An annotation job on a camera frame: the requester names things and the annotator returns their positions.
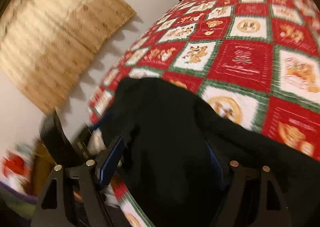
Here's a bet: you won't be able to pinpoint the red christmas patchwork bedspread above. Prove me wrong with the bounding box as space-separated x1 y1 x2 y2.
89 0 319 226

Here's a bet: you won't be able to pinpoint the beige curtain on side wall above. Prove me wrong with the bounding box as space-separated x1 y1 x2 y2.
1 0 135 114

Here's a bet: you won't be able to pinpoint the black pants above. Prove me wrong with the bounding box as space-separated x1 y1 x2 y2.
100 77 319 226

